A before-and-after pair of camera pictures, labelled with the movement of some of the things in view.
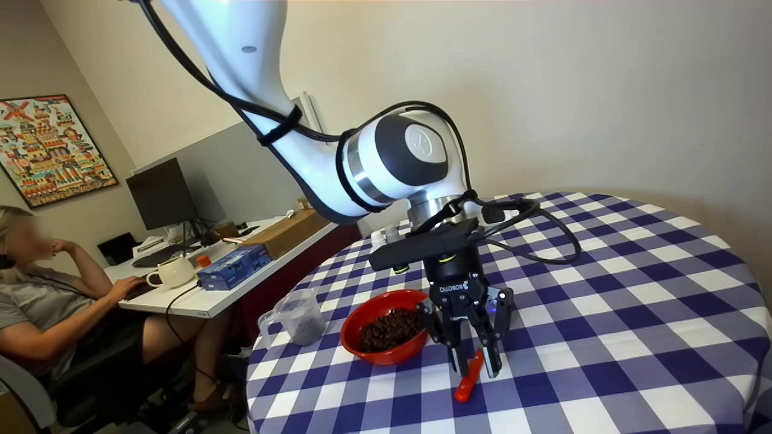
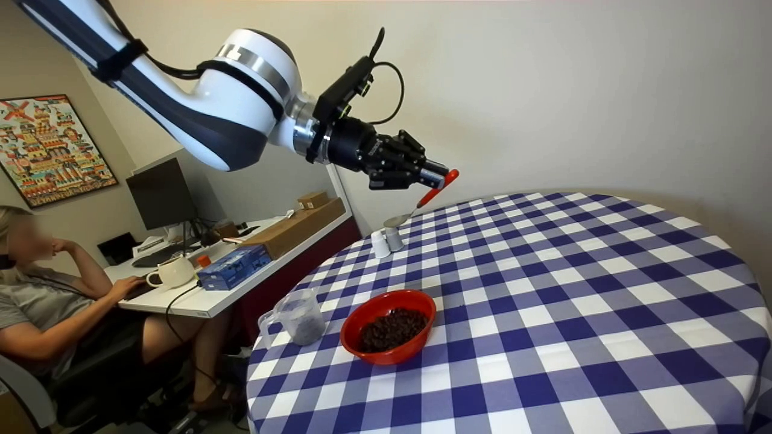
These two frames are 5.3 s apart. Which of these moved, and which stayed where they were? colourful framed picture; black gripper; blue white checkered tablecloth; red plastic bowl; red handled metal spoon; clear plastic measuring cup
Moved: red handled metal spoon; black gripper
Stayed: red plastic bowl; colourful framed picture; clear plastic measuring cup; blue white checkered tablecloth
